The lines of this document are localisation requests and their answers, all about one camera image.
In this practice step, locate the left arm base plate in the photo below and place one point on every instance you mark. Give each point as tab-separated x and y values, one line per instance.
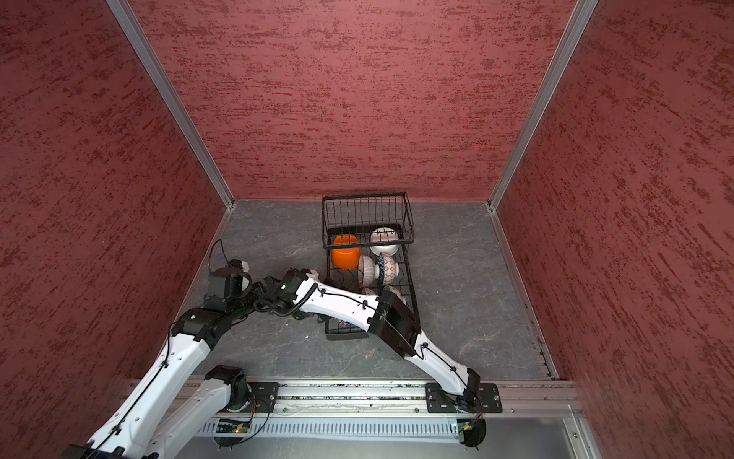
261	397

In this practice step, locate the right aluminium corner profile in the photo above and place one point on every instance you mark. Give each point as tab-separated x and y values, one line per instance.
572	34

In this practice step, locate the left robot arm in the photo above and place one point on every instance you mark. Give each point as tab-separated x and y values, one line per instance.
145	426

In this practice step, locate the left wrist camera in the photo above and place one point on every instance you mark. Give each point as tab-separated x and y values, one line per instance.
239	276

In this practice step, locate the white bowl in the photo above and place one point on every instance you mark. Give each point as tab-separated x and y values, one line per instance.
384	240

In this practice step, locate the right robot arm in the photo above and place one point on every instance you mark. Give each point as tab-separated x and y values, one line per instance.
388	322

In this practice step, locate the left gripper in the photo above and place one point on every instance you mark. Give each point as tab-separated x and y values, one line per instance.
259	290

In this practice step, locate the blue patterned bowl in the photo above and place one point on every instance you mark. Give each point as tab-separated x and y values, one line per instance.
387	269

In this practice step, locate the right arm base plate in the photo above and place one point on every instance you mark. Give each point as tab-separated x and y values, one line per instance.
483	399

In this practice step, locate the left aluminium corner profile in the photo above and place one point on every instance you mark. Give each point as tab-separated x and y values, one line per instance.
134	33

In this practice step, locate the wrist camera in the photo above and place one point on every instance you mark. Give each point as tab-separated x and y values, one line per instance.
311	273
239	276

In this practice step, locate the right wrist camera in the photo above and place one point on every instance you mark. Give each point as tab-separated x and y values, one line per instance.
311	273

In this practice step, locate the aluminium mounting rail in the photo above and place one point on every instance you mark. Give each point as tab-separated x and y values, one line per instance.
405	398

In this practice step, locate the perforated cable duct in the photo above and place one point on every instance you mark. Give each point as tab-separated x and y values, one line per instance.
420	429

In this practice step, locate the orange bowl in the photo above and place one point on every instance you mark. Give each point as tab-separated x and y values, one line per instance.
347	254

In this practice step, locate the aluminium corner profile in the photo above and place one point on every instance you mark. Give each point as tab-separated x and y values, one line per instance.
134	33
572	34

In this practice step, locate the black wire dish rack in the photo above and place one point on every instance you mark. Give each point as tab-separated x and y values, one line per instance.
367	238

